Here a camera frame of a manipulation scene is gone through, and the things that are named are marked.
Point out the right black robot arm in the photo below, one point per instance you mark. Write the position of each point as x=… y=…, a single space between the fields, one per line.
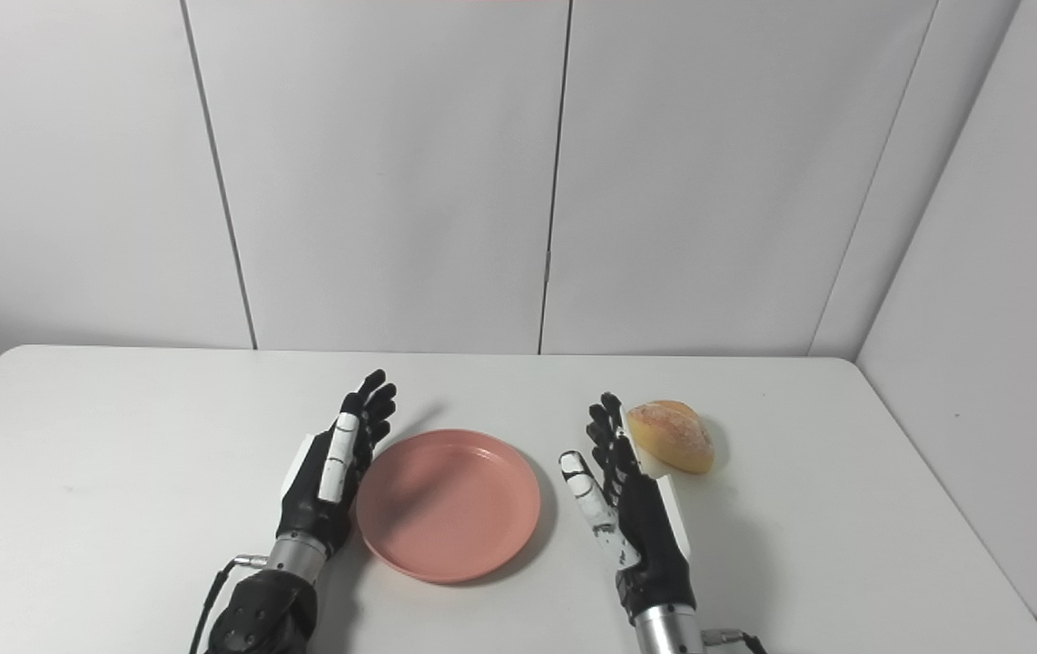
x=668 y=636

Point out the pink round plate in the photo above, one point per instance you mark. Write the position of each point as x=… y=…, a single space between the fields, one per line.
x=450 y=509

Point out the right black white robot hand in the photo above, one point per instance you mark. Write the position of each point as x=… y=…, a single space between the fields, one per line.
x=655 y=545

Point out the golden bread roll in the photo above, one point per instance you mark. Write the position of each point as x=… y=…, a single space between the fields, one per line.
x=673 y=436

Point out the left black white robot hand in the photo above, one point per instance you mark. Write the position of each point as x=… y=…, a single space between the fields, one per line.
x=314 y=504

